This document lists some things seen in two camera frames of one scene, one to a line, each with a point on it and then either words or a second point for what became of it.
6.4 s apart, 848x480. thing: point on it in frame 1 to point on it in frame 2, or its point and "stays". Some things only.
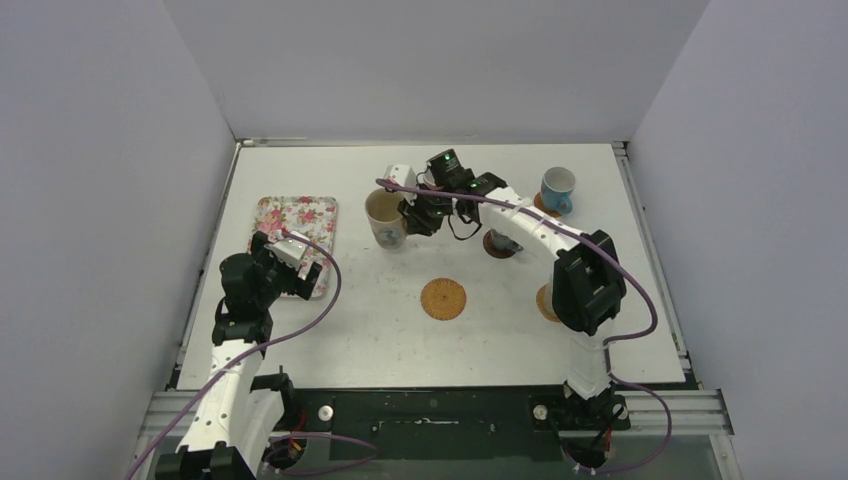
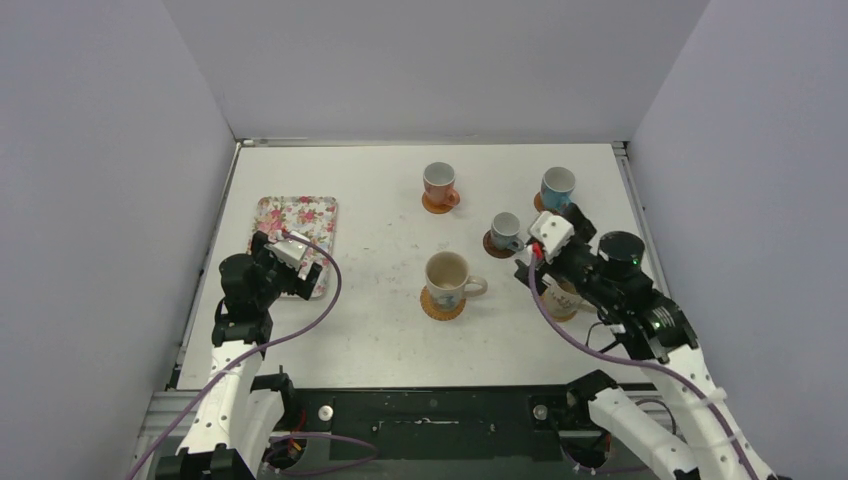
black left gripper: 263,257 stays
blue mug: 557,188 stays
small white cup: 505,242 stays
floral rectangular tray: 312,216 stays
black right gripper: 419,211 to 547,266
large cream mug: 388,224 to 448,282
